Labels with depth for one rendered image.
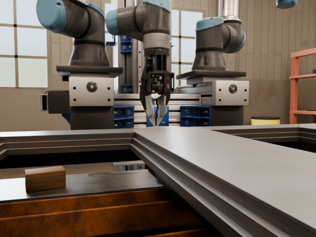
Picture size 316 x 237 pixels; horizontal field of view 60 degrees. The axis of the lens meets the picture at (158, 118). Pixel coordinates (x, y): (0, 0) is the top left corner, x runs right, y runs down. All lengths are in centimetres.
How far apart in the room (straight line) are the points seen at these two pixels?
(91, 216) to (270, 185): 36
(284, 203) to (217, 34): 102
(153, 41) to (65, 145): 36
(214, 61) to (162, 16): 43
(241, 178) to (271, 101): 490
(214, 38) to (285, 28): 433
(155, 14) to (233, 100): 44
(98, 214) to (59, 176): 30
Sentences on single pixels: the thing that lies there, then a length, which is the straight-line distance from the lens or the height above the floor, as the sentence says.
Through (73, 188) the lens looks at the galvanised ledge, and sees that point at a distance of 81.
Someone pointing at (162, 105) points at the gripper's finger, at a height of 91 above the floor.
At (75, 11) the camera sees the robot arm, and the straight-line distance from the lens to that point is 96.
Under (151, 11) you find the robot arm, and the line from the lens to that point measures 78.
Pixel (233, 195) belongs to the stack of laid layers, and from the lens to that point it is 24.
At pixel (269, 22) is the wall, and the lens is 529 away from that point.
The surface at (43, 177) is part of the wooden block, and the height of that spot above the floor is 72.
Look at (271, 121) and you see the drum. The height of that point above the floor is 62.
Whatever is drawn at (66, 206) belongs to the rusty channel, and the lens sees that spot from 60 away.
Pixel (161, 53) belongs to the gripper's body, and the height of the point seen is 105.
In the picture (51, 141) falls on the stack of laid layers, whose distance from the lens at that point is 59.
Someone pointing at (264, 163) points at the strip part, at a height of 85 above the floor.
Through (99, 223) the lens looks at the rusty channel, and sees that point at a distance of 54.
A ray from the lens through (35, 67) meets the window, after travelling 411.
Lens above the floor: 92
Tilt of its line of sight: 3 degrees down
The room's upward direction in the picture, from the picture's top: straight up
